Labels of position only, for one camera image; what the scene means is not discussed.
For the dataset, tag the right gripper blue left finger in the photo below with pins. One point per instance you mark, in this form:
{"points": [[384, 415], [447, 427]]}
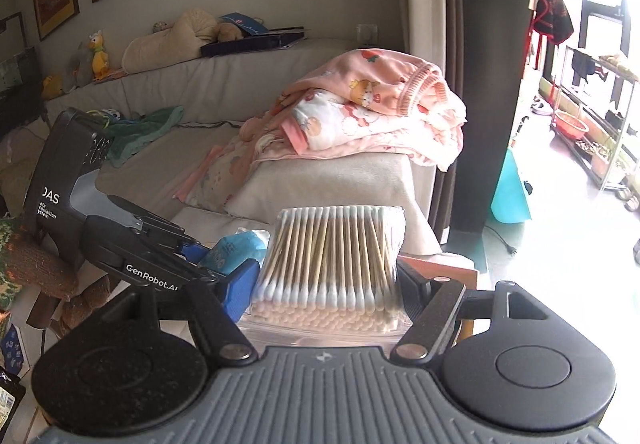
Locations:
{"points": [[215, 305]]}

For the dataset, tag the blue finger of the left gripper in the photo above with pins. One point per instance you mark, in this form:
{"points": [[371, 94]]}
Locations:
{"points": [[194, 252]]}

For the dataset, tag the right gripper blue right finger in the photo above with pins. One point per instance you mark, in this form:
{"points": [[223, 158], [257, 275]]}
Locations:
{"points": [[432, 333]]}

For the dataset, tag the blue mask package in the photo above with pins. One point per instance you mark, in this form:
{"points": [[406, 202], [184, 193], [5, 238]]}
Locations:
{"points": [[233, 250]]}

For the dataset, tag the cotton swab bag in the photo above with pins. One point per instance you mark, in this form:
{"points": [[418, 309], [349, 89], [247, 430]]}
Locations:
{"points": [[331, 270]]}

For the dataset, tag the pink cardboard box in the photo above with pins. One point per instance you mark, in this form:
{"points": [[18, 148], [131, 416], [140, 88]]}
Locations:
{"points": [[421, 279]]}

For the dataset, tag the green towel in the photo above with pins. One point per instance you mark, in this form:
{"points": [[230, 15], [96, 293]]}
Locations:
{"points": [[130, 135]]}

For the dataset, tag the teal plastic stool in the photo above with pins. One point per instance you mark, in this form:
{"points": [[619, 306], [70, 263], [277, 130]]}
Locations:
{"points": [[510, 202]]}

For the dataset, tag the yellow plush bird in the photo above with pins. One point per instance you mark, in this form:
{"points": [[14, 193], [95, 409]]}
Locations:
{"points": [[100, 61]]}

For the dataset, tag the beige sofa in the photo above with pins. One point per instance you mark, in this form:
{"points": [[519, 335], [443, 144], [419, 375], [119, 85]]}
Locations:
{"points": [[217, 95]]}

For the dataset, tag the beige plush toy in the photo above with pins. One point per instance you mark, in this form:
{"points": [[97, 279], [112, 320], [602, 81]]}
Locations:
{"points": [[180, 42]]}

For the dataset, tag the pink floral blanket pile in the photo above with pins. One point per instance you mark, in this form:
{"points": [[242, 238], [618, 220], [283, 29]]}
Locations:
{"points": [[362, 101]]}

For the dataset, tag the red plastic basin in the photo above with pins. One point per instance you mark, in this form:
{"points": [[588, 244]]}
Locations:
{"points": [[570, 126]]}

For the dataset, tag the black long case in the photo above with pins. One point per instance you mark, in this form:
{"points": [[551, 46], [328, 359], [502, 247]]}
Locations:
{"points": [[281, 38]]}

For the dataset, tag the metal shelf rack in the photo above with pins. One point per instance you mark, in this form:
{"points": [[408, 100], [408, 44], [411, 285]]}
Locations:
{"points": [[600, 91]]}

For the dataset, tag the hanging dark clothes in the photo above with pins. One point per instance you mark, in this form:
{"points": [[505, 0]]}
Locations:
{"points": [[552, 20]]}

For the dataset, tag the dark curtain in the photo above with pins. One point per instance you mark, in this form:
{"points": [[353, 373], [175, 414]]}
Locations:
{"points": [[485, 42]]}

